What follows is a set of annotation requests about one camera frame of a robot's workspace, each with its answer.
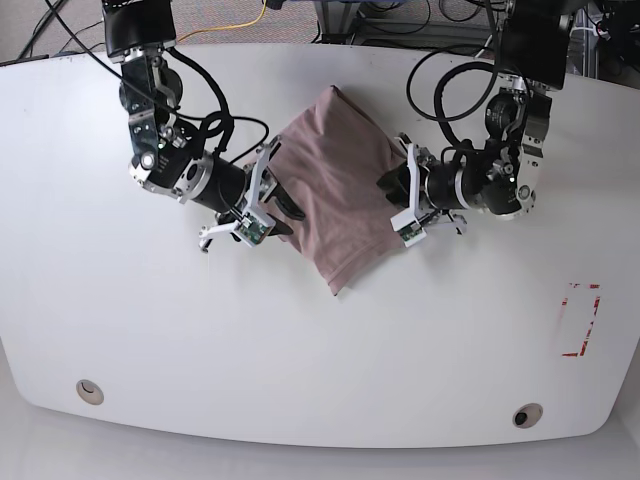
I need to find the pink t-shirt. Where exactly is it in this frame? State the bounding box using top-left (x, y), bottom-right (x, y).
top-left (268, 86), bottom-right (406, 295)

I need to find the table grommet hole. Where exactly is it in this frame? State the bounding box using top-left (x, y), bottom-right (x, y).
top-left (512, 403), bottom-right (544, 429)
top-left (76, 379), bottom-right (105, 406)

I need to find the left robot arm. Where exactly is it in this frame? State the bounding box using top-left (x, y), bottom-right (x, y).
top-left (377, 1), bottom-right (577, 219)

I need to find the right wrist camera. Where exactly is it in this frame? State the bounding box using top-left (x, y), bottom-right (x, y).
top-left (199, 136), bottom-right (281, 253)

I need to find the yellow cable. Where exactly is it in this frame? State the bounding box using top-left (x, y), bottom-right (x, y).
top-left (177, 0), bottom-right (266, 44)

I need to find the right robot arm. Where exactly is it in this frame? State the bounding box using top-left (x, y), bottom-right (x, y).
top-left (81, 1), bottom-right (306, 246)

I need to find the red tape rectangle marking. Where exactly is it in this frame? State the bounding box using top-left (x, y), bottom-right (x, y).
top-left (556, 283), bottom-right (602, 358)

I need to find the left table grommet hole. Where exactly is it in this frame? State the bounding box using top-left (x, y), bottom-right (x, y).
top-left (76, 379), bottom-right (105, 406)

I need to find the aluminium frame base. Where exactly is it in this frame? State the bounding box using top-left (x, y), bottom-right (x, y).
top-left (312, 1), bottom-right (490, 50)

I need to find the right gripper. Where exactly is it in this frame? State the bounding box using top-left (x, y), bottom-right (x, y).
top-left (192, 158), bottom-right (306, 236)

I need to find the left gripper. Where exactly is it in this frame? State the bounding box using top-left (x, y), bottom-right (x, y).
top-left (376, 152), bottom-right (472, 211)

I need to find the right table grommet hole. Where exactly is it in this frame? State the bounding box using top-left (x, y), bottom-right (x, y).
top-left (512, 403), bottom-right (544, 429)

